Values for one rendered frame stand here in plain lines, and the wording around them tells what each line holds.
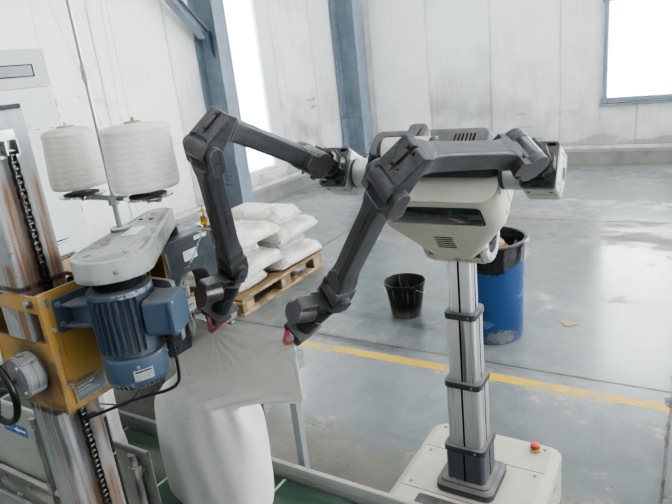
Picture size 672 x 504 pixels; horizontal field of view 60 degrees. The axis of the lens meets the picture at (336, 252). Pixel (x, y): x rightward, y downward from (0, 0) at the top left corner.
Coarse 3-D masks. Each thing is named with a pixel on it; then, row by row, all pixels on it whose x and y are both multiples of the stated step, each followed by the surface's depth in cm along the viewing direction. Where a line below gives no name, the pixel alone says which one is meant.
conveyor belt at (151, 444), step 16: (128, 432) 250; (144, 432) 248; (144, 448) 237; (160, 464) 226; (160, 480) 217; (288, 480) 209; (160, 496) 208; (288, 496) 201; (304, 496) 200; (320, 496) 200; (336, 496) 199
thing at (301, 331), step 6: (288, 324) 152; (294, 324) 153; (300, 324) 152; (306, 324) 151; (312, 324) 151; (318, 324) 151; (294, 330) 152; (300, 330) 153; (306, 330) 152; (312, 330) 153; (294, 336) 151; (300, 336) 152; (306, 336) 153; (300, 342) 151
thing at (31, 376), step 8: (24, 352) 142; (8, 360) 139; (16, 360) 139; (24, 360) 139; (32, 360) 140; (8, 368) 141; (16, 368) 137; (24, 368) 138; (32, 368) 139; (40, 368) 140; (16, 376) 139; (24, 376) 137; (32, 376) 138; (40, 376) 140; (16, 384) 141; (24, 384) 139; (32, 384) 138; (40, 384) 140; (24, 392) 139; (32, 392) 139
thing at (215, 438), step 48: (192, 336) 180; (240, 336) 170; (288, 336) 159; (192, 384) 186; (240, 384) 176; (288, 384) 165; (192, 432) 184; (240, 432) 177; (192, 480) 192; (240, 480) 182
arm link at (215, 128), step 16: (208, 112) 137; (224, 112) 137; (208, 128) 136; (224, 128) 134; (240, 128) 139; (256, 128) 144; (192, 144) 135; (208, 144) 133; (224, 144) 136; (240, 144) 143; (256, 144) 146; (272, 144) 150; (288, 144) 155; (304, 144) 166; (288, 160) 158; (304, 160) 161; (320, 160) 163; (320, 176) 166
